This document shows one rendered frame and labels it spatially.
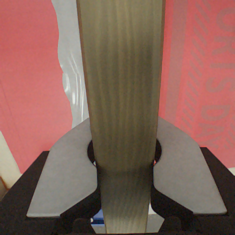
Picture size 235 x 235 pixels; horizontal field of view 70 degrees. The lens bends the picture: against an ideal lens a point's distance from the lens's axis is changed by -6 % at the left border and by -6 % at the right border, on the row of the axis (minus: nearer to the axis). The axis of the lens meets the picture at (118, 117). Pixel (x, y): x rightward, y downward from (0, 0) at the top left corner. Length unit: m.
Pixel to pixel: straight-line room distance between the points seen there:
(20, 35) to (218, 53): 0.28
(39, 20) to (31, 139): 0.20
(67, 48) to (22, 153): 0.22
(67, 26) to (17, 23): 0.07
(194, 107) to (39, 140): 0.27
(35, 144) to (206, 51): 0.32
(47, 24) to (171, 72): 0.18
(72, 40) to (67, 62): 0.03
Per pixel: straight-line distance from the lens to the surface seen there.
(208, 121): 0.33
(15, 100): 0.32
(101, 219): 0.41
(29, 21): 0.28
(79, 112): 0.28
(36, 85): 0.29
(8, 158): 0.41
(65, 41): 0.26
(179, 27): 0.26
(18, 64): 0.29
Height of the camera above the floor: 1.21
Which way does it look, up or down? 61 degrees down
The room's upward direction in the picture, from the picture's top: 179 degrees counter-clockwise
